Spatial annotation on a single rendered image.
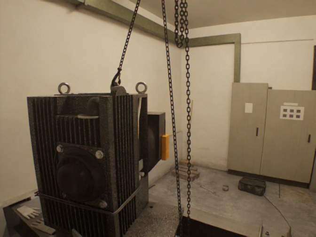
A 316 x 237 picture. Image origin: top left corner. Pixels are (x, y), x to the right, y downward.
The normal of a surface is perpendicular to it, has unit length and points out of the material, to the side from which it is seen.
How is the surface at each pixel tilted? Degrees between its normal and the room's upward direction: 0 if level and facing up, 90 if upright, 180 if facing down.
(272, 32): 90
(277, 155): 90
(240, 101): 90
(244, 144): 90
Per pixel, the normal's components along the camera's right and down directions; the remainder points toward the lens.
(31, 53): 0.84, 0.08
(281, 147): -0.54, 0.13
